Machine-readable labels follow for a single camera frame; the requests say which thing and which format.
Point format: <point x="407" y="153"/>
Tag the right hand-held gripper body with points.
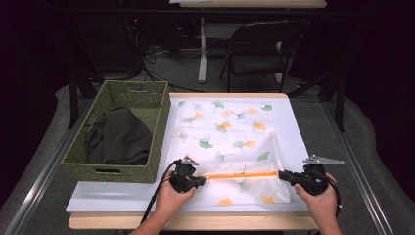
<point x="313" y="181"/>

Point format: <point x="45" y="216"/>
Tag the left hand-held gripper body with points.
<point x="182" y="179"/>

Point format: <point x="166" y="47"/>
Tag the white leaf print zipper bag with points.
<point x="228" y="143"/>

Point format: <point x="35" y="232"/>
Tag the dark green cloth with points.
<point x="120" y="137"/>

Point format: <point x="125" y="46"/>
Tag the green woven basket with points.
<point x="137" y="94"/>

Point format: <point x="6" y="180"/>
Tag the person's left hand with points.
<point x="173" y="202"/>

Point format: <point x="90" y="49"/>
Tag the person's right hand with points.
<point x="321" y="205"/>

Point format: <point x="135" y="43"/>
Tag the light wooden table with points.
<point x="228" y="223"/>

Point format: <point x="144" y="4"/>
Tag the white work board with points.
<point x="114" y="196"/>

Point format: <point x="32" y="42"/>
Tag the black metal stand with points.
<point x="340" y="101"/>
<point x="73" y="98"/>

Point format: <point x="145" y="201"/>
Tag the black folding chair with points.
<point x="257" y="62"/>

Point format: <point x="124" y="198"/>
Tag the desk with white leg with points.
<point x="203" y="49"/>

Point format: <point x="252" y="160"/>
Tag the metal floor rail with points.
<point x="42" y="182"/>
<point x="359" y="169"/>

